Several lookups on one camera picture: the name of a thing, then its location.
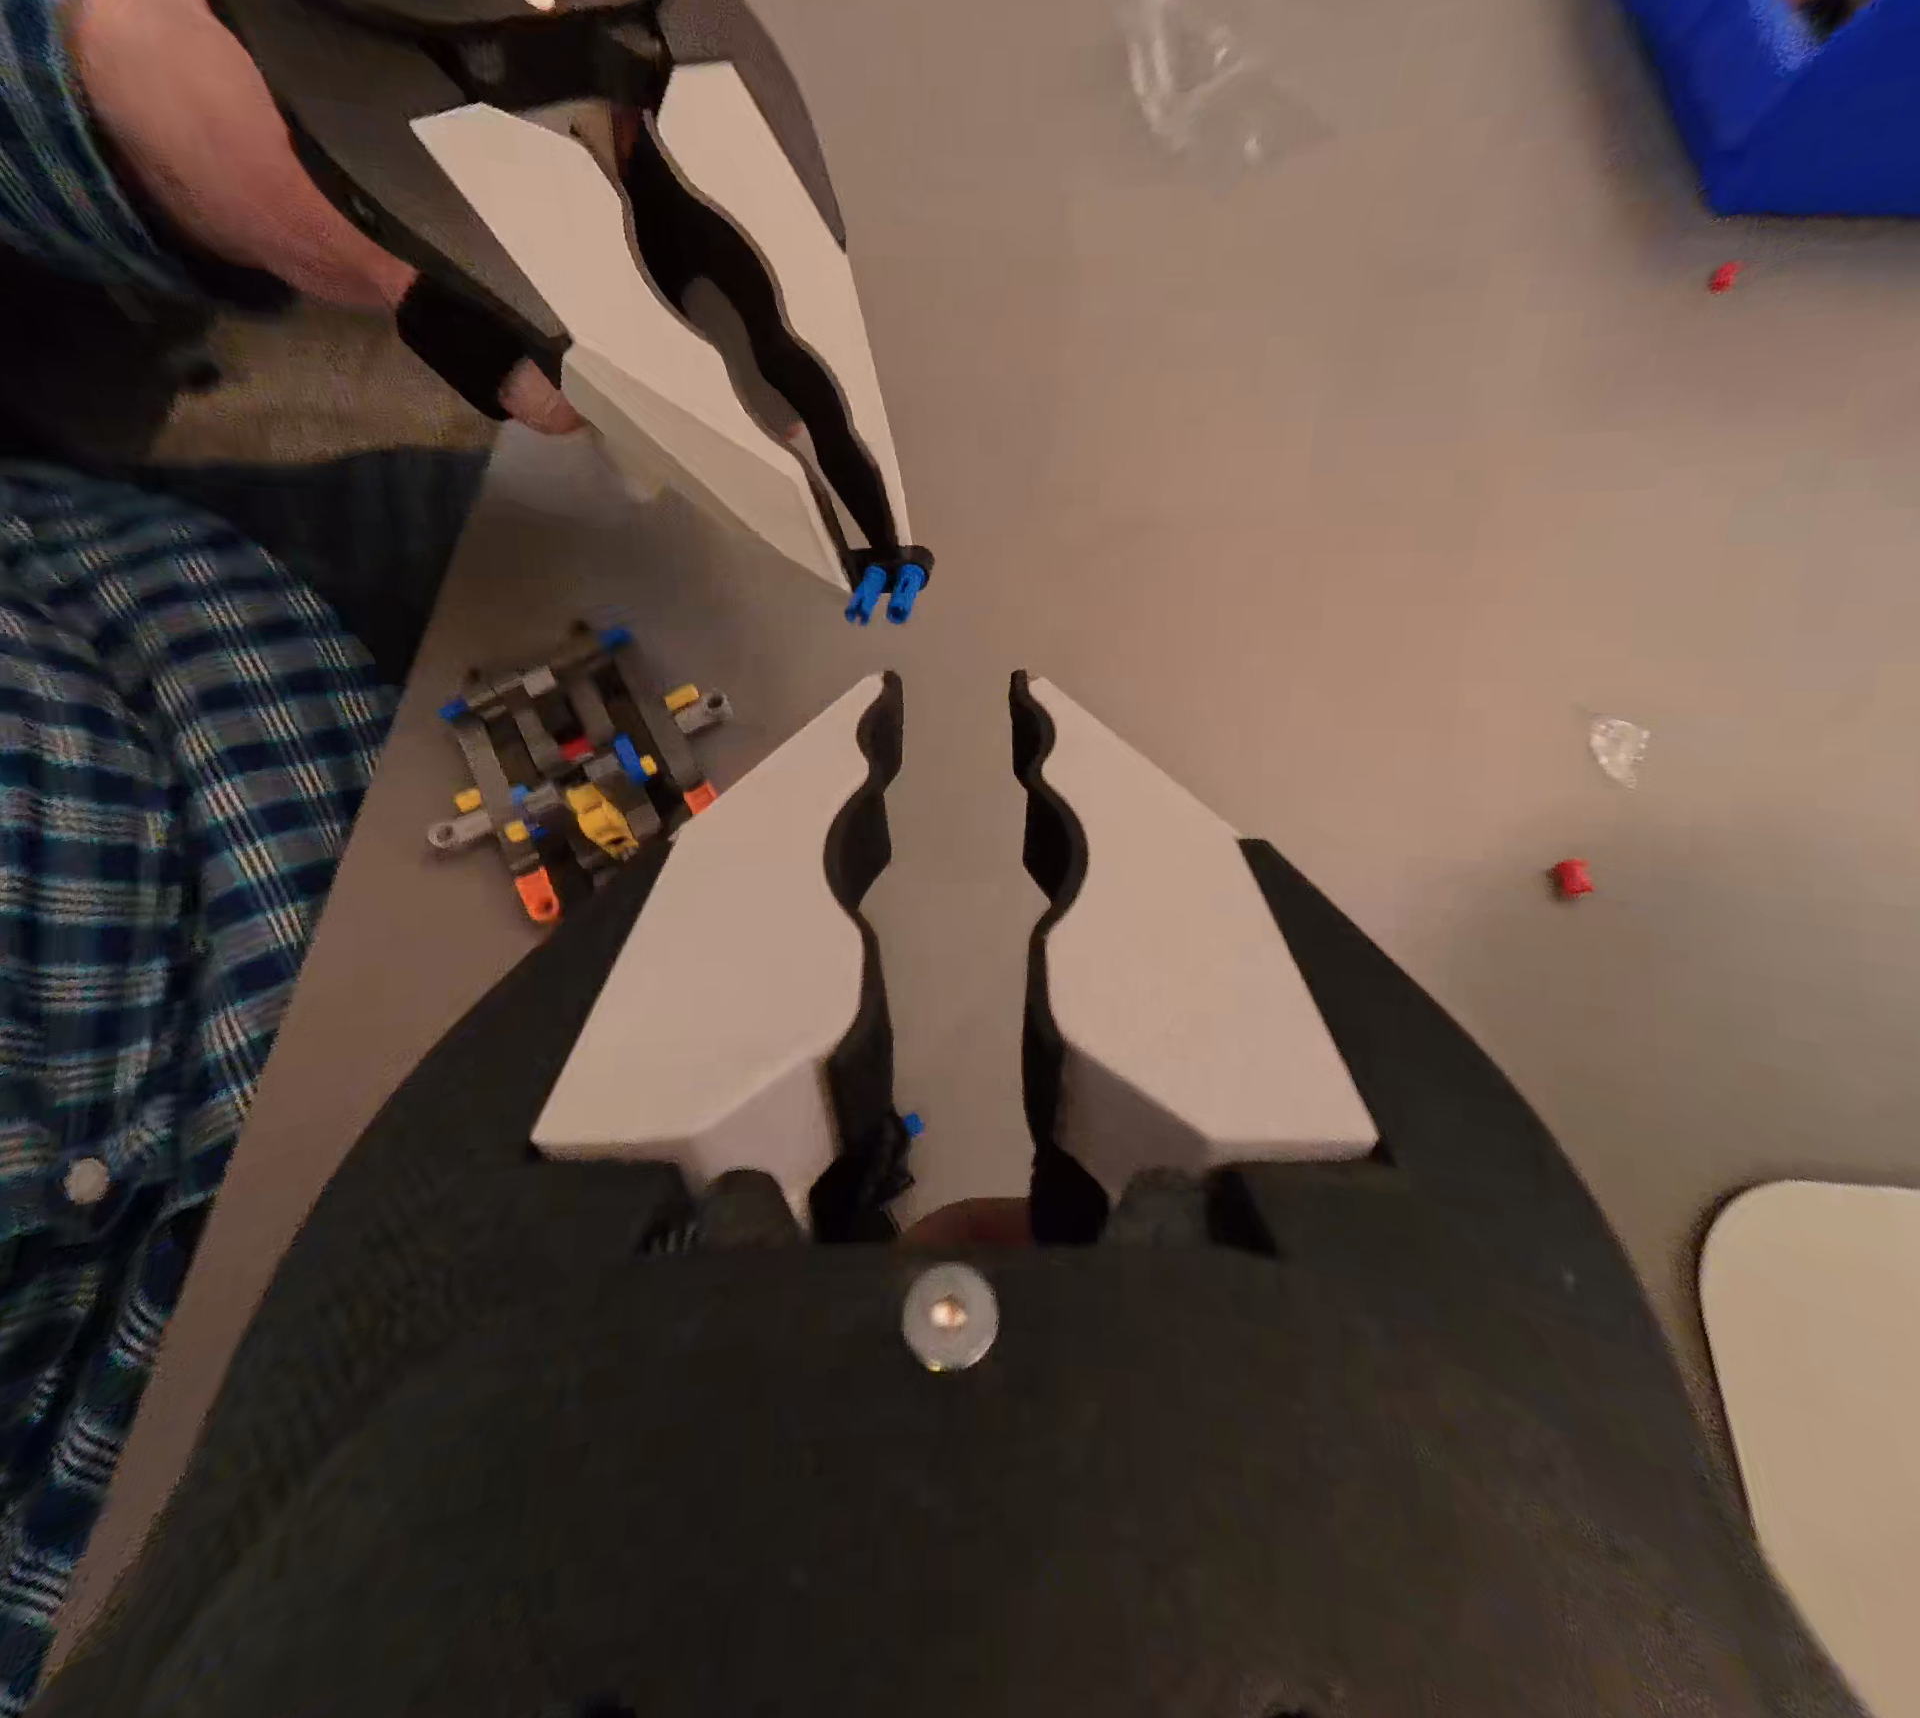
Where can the grey lego assembly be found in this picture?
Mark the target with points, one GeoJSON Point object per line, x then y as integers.
{"type": "Point", "coordinates": [555, 759]}

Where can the blue storage bin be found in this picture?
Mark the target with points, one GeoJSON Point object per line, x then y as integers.
{"type": "Point", "coordinates": [1724, 53]}

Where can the person's left hand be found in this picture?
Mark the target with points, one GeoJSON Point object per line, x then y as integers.
{"type": "Point", "coordinates": [210, 129]}

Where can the black connector with blue pins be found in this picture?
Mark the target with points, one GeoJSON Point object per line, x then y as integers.
{"type": "Point", "coordinates": [878, 591]}

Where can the blue plaid shirt person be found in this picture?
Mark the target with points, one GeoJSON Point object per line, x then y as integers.
{"type": "Point", "coordinates": [150, 849]}

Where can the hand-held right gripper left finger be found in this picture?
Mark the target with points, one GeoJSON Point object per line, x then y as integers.
{"type": "Point", "coordinates": [720, 982]}

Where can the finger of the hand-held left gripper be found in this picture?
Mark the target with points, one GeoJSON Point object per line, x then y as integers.
{"type": "Point", "coordinates": [764, 189]}
{"type": "Point", "coordinates": [541, 219]}

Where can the empty clear plastic bag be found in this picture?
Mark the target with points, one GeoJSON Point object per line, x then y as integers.
{"type": "Point", "coordinates": [1201, 69]}

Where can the small clear plastic piece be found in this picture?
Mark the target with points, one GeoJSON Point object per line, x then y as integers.
{"type": "Point", "coordinates": [1617, 749]}

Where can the person's left forearm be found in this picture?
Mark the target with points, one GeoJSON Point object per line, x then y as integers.
{"type": "Point", "coordinates": [44, 99]}

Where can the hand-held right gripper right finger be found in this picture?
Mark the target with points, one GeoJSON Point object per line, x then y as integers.
{"type": "Point", "coordinates": [1185, 998]}

